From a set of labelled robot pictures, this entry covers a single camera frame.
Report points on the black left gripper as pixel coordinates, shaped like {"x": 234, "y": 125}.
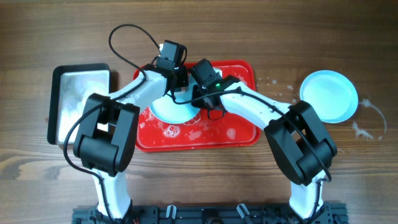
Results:
{"x": 181, "y": 80}

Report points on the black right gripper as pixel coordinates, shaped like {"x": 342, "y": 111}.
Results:
{"x": 202, "y": 99}

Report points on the white plate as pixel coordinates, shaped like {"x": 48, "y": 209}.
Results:
{"x": 167, "y": 111}
{"x": 331, "y": 94}

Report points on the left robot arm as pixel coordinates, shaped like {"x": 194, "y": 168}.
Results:
{"x": 106, "y": 137}

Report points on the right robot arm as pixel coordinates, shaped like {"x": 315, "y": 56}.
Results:
{"x": 300, "y": 143}

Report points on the red plastic tray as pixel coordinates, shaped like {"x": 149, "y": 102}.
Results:
{"x": 204, "y": 130}

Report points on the black soapy water tray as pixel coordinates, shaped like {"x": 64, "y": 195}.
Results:
{"x": 71, "y": 87}

